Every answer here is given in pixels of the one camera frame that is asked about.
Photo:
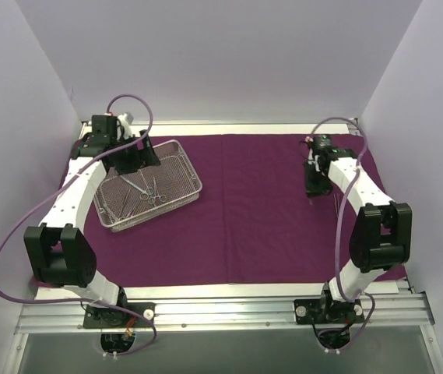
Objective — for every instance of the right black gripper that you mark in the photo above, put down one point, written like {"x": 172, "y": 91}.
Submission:
{"x": 315, "y": 179}

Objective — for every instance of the silver surgical scissors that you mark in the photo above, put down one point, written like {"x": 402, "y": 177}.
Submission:
{"x": 144, "y": 194}

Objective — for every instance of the purple cloth wrap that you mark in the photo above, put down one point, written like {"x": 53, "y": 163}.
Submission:
{"x": 251, "y": 224}

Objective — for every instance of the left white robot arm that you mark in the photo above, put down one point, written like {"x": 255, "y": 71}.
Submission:
{"x": 59, "y": 253}

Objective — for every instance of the silver surgical tweezers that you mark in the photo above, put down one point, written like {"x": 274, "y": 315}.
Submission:
{"x": 337, "y": 204}

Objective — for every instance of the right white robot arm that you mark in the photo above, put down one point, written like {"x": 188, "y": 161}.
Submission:
{"x": 381, "y": 235}

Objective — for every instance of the aluminium front rail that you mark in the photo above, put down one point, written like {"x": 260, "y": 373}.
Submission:
{"x": 179, "y": 315}

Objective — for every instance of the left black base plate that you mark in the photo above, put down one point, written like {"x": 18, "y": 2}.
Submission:
{"x": 105, "y": 318}

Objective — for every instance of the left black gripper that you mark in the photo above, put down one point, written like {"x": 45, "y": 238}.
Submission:
{"x": 130, "y": 157}

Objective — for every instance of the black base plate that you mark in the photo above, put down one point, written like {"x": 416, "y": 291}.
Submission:
{"x": 320, "y": 311}
{"x": 105, "y": 318}

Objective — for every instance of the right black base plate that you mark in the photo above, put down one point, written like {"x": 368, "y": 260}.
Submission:
{"x": 320, "y": 311}

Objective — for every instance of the metal mesh instrument tray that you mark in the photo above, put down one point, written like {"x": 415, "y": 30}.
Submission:
{"x": 175, "y": 177}

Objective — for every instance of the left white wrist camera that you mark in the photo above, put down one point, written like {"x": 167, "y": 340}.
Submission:
{"x": 124, "y": 126}

